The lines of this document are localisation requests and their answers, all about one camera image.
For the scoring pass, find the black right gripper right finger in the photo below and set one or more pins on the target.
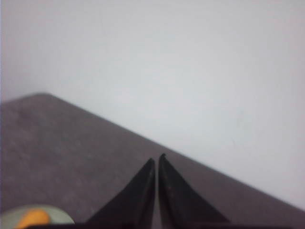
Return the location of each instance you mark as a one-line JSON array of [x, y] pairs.
[[185, 207]]

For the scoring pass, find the green oval plate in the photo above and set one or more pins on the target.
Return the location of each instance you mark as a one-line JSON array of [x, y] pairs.
[[10, 218]]

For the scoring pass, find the yellow corn cob piece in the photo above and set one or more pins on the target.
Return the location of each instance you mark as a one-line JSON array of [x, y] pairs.
[[33, 217]]

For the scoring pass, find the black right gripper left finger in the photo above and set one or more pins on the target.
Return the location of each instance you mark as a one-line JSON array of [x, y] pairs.
[[131, 208]]

